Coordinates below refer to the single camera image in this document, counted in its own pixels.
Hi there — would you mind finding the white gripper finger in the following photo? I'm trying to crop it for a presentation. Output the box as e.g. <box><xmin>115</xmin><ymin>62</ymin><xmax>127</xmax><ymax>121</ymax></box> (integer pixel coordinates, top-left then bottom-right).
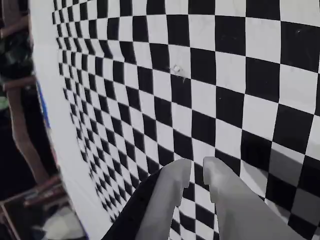
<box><xmin>202</xmin><ymin>156</ymin><xmax>307</xmax><ymax>240</ymax></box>

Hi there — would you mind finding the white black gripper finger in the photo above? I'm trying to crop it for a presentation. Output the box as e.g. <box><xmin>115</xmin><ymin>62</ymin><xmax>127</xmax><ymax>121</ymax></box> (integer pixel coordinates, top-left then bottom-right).
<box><xmin>102</xmin><ymin>158</ymin><xmax>193</xmax><ymax>240</ymax></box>

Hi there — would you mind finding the blue tape strip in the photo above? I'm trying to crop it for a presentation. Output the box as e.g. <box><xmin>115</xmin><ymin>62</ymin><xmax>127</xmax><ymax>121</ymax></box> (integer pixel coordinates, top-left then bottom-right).
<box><xmin>36</xmin><ymin>81</ymin><xmax>52</xmax><ymax>130</ymax></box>

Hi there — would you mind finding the black white checkered mat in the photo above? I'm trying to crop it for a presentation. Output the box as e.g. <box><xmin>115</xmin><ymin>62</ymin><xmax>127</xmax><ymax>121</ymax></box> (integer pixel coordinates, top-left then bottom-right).
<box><xmin>28</xmin><ymin>0</ymin><xmax>320</xmax><ymax>240</ymax></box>

